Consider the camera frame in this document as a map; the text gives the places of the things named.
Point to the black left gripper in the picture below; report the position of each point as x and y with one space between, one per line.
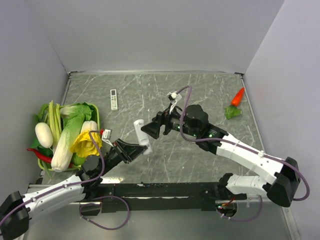
128 152

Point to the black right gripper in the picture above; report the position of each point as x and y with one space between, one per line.
153 128

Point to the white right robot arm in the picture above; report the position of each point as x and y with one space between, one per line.
275 178

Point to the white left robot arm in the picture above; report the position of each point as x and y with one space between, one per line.
19 211

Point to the small white remote control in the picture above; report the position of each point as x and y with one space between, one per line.
113 100

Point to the yellow green napa cabbage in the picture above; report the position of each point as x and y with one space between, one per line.
88 142

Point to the green plastic basket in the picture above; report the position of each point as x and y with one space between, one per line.
91 114

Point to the large green napa cabbage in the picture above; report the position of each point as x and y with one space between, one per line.
61 152

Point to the pale green celery stalks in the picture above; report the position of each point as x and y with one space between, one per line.
54 118

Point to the red chili pepper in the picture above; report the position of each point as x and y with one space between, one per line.
40 156

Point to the orange toy carrot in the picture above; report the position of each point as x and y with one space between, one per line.
238 97

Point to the white eggplant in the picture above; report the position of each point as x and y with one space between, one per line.
44 135

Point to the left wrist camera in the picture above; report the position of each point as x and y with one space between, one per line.
106 136

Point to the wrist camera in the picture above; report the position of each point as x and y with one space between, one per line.
106 136
174 98

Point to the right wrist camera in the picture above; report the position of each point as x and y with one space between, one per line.
174 98

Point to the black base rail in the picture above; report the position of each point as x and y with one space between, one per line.
161 196

